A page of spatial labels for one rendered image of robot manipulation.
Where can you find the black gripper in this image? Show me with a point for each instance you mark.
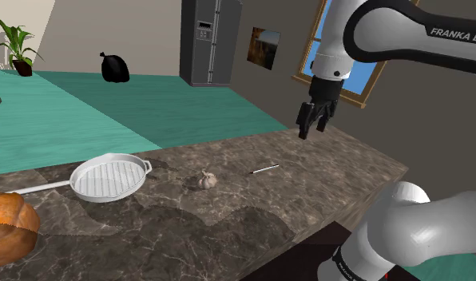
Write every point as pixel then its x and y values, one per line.
pixel 325 90

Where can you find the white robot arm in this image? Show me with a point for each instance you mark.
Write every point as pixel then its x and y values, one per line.
pixel 401 229

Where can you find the wooden framed window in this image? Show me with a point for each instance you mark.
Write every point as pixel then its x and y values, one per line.
pixel 358 76

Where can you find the white pen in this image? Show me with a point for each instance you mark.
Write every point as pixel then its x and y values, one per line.
pixel 266 169

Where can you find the garlic bulb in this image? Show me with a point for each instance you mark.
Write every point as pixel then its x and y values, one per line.
pixel 207 181

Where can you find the grey refrigerator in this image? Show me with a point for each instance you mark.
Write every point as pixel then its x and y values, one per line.
pixel 209 42

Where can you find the dark robot stand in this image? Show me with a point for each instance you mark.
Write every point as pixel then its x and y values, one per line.
pixel 300 258

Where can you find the black garbage bag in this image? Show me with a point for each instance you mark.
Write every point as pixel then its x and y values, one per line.
pixel 115 68

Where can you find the white grill pan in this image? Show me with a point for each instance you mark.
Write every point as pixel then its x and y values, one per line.
pixel 105 178

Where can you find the green potted plant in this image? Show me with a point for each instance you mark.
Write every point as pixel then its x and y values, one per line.
pixel 17 46

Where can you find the brown bread loaf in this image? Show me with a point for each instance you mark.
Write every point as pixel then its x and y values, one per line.
pixel 10 229

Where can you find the landscape wall picture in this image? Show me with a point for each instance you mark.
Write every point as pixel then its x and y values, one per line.
pixel 263 47

